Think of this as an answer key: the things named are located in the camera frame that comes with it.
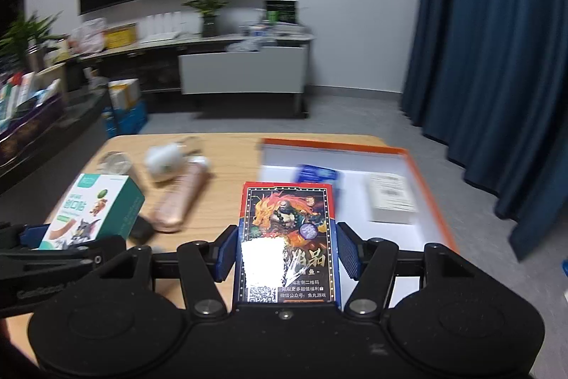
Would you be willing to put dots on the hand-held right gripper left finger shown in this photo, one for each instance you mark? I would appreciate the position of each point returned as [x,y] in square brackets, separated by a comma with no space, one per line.
[224,254]

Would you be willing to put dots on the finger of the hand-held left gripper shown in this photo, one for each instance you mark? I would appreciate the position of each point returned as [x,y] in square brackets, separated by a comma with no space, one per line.
[66,254]
[31,236]

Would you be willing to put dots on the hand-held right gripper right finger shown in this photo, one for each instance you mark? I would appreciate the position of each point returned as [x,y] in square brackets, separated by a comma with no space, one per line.
[350,252]

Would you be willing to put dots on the dragon print card box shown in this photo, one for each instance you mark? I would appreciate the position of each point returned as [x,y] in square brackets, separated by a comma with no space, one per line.
[284,219]

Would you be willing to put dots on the white plug-in vaporizer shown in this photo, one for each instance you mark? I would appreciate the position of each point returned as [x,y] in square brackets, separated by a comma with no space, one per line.
[162,161]

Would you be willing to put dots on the orange rimmed white tray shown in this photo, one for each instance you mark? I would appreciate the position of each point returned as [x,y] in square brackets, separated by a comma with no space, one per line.
[288,159]

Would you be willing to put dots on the white box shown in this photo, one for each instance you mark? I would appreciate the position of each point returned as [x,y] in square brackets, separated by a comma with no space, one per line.
[390,197]

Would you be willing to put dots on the pink tube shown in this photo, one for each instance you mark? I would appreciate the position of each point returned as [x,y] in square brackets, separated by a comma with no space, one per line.
[177,201]

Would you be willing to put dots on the dark purple box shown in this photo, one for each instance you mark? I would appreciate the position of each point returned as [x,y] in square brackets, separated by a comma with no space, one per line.
[31,126]

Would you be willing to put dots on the dark side cabinet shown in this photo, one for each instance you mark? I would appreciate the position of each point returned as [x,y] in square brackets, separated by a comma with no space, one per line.
[75,126]

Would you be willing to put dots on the row of packaged boxes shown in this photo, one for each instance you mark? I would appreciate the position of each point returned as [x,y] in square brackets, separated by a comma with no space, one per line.
[24,92]

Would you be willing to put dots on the blue carton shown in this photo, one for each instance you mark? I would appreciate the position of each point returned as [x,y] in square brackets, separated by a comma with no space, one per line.
[128,122]

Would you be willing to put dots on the white and yellow carton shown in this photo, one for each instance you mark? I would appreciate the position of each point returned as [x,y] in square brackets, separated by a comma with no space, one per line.
[124,95]

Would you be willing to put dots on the white cabinet door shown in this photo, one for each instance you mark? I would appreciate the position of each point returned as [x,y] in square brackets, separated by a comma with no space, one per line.
[244,70]

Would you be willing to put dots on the low television cabinet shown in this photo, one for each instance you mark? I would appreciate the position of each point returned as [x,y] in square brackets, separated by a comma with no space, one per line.
[151,70]

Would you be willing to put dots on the leafy potted plant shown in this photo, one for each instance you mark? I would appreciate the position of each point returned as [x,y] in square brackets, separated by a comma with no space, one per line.
[22,37]

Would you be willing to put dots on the white plastic bag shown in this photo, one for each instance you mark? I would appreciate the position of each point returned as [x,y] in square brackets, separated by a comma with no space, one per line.
[88,36]

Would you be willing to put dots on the crumpled clear plastic bag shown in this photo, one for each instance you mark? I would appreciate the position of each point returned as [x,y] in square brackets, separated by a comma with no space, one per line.
[243,46]

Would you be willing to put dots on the blue plastic stool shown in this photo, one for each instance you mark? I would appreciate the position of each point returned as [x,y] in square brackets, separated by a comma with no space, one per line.
[564,268]

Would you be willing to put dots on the yellow box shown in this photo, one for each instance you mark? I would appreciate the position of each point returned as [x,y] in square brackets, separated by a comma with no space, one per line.
[120,36]

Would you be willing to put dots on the blue and white packet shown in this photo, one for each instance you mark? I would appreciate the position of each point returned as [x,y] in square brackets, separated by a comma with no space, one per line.
[259,31]

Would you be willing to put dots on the row of white boxes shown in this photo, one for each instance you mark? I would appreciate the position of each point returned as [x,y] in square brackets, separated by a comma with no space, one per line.
[168,26]

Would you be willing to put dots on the blue curtain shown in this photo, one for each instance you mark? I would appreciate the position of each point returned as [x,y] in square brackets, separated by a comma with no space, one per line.
[488,50]

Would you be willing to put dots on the black and green box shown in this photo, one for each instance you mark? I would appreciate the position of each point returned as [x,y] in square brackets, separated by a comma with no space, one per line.
[280,11]

